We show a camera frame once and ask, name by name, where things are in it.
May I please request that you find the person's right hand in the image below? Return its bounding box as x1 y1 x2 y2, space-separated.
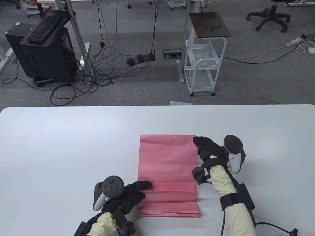
193 136 246 170

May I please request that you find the person's left hand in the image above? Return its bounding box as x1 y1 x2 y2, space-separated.
94 181 152 218

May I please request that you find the black white controller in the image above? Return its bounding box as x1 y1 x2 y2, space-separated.
93 175 124 211
223 135 245 174

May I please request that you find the person's left forearm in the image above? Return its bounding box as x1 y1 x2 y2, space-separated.
88 212 119 236

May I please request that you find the person's right forearm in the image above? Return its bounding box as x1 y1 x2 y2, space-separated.
209 165 257 236

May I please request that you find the white rolling cart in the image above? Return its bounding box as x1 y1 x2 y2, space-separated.
184 36 227 97

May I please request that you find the grey desk leg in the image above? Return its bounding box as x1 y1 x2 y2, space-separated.
176 0 195 83

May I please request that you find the metal floor socket box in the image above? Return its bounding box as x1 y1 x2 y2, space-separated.
163 49 182 59

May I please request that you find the black foot pedal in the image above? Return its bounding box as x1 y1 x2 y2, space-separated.
126 53 156 66

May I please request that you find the dark brown board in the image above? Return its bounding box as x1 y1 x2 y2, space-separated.
189 12 232 40

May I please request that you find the white power strip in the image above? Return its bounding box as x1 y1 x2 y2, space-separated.
286 37 303 47

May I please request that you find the black wheeled dolly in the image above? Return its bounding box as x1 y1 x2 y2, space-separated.
33 77 54 87

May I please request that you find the white desk leg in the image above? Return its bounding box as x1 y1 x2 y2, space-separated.
55 0 91 86

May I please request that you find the black office chair base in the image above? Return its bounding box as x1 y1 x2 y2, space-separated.
247 0 291 33
127 0 153 9

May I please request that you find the white storage cart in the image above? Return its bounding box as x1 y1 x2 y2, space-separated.
166 0 187 11
20 0 43 17

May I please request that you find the black computer tower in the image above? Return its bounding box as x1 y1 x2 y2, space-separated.
5 23 77 84

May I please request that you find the white desk foot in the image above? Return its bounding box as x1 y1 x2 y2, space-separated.
0 39 15 72

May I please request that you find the black keyboard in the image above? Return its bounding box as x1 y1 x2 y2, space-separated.
27 15 64 43

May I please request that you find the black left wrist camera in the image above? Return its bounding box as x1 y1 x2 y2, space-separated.
117 216 136 236

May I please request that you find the black right arm strap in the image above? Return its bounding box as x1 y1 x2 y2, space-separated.
220 194 241 212

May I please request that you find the long black floor cable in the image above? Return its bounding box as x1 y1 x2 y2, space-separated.
223 44 299 65

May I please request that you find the black cable with connector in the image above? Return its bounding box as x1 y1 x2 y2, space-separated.
220 209 299 236

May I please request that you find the tangle of black cables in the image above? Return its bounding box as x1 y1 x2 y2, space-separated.
2 42 116 106

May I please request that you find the hanging black cable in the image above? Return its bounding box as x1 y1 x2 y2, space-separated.
148 0 164 56
95 0 106 47

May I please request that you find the white cable loop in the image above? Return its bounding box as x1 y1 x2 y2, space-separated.
295 41 315 53

